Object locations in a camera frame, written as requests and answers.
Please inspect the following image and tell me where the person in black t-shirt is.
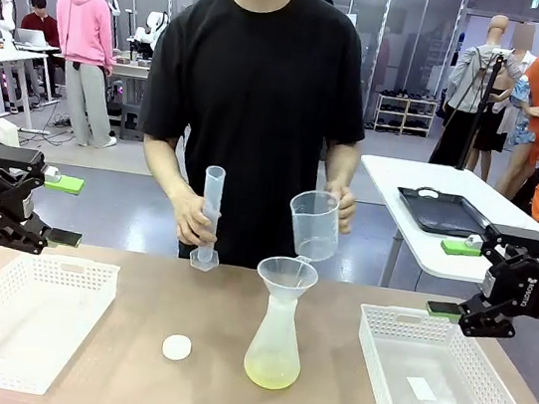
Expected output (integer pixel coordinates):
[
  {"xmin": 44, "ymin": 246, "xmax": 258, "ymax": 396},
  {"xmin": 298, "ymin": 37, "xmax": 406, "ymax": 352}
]
[{"xmin": 118, "ymin": 0, "xmax": 386, "ymax": 283}]

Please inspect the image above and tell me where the white shoe rack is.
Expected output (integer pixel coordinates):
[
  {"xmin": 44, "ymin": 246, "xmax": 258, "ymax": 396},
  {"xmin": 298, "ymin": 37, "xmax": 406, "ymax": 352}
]
[{"xmin": 371, "ymin": 90, "xmax": 442, "ymax": 141}]

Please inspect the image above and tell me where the clear plastic measuring beaker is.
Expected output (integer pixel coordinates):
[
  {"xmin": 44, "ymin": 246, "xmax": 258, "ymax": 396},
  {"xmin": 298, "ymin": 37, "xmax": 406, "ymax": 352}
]
[{"xmin": 281, "ymin": 186, "xmax": 347, "ymax": 267}]

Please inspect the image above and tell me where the person in dark red top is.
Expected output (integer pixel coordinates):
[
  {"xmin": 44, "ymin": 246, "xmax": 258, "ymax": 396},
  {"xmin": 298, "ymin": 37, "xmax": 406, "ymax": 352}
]
[{"xmin": 10, "ymin": 0, "xmax": 76, "ymax": 101}]

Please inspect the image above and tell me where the silver laptop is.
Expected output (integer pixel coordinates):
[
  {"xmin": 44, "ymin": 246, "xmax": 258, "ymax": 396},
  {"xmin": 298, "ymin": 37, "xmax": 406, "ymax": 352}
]
[{"xmin": 14, "ymin": 26, "xmax": 52, "ymax": 51}]

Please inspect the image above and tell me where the white perforated plastic basket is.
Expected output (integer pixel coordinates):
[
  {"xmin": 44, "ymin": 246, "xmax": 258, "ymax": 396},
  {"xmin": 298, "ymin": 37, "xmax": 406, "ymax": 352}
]
[
  {"xmin": 0, "ymin": 246, "xmax": 123, "ymax": 404},
  {"xmin": 346, "ymin": 301, "xmax": 539, "ymax": 404}
]

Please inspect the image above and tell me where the mannequin in floral dress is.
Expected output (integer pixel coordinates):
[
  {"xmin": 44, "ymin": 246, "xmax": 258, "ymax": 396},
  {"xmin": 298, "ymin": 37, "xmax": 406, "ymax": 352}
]
[{"xmin": 489, "ymin": 19, "xmax": 539, "ymax": 187}]

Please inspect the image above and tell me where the person in pink hoodie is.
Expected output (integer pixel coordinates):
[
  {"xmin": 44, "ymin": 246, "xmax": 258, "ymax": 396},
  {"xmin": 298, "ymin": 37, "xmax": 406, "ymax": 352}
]
[{"xmin": 36, "ymin": 0, "xmax": 139, "ymax": 152}]

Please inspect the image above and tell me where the black plastic tray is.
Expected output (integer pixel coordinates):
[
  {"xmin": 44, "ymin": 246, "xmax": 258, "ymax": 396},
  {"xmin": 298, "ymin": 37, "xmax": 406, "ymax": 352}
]
[{"xmin": 391, "ymin": 183, "xmax": 496, "ymax": 243}]

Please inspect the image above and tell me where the person's left hand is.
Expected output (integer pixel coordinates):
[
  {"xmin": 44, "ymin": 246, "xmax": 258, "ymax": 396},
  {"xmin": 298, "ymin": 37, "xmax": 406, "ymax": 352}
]
[{"xmin": 319, "ymin": 182, "xmax": 360, "ymax": 237}]

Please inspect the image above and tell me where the grey step stool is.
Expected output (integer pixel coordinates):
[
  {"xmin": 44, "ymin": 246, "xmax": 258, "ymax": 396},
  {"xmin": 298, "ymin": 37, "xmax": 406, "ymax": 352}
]
[{"xmin": 117, "ymin": 109, "xmax": 145, "ymax": 142}]

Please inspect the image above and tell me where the person's left forearm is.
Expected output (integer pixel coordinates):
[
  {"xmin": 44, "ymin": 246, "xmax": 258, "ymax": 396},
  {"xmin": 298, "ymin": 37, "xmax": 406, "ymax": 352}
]
[{"xmin": 322, "ymin": 138, "xmax": 364, "ymax": 196}]

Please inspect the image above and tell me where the clear plastic graduated cylinder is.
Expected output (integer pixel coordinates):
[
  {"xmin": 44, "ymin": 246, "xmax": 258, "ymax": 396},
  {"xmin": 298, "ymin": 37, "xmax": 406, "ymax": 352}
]
[{"xmin": 187, "ymin": 163, "xmax": 233, "ymax": 274}]

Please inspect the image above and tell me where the translucent plastic funnel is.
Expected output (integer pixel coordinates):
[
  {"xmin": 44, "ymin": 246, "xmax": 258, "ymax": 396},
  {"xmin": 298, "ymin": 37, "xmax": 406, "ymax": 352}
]
[{"xmin": 251, "ymin": 253, "xmax": 321, "ymax": 320}]

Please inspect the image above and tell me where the black tripod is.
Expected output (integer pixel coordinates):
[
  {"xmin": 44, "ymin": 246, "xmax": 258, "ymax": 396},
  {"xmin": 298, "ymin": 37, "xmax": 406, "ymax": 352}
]
[{"xmin": 453, "ymin": 44, "xmax": 511, "ymax": 175}]

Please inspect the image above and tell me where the translucent plastic conical flask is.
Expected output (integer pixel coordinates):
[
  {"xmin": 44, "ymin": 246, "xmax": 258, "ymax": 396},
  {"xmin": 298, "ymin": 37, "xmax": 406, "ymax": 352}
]
[{"xmin": 239, "ymin": 292, "xmax": 312, "ymax": 395}]

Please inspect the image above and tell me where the mannequin in grey shirt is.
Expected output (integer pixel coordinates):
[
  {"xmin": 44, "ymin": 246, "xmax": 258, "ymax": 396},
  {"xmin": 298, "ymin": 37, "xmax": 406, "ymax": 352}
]
[{"xmin": 428, "ymin": 6, "xmax": 533, "ymax": 177}]

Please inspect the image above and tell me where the person's right hand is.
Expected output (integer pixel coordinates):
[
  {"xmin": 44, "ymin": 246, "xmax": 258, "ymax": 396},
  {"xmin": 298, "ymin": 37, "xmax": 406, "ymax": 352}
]
[{"xmin": 167, "ymin": 187, "xmax": 227, "ymax": 251}]

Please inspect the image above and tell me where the grey robot workbench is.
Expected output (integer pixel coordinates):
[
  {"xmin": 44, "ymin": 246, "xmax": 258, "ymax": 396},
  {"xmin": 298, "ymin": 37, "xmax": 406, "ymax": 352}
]
[{"xmin": 96, "ymin": 57, "xmax": 152, "ymax": 142}]

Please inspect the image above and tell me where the person's right forearm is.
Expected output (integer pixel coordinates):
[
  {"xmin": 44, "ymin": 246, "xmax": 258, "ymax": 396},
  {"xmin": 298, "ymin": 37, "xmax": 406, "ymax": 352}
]
[{"xmin": 133, "ymin": 133, "xmax": 205, "ymax": 213}]

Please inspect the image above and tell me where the white round flask cap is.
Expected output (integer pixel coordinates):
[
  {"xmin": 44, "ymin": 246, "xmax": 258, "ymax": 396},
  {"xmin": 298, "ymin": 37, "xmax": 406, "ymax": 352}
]
[{"xmin": 159, "ymin": 330, "xmax": 195, "ymax": 364}]

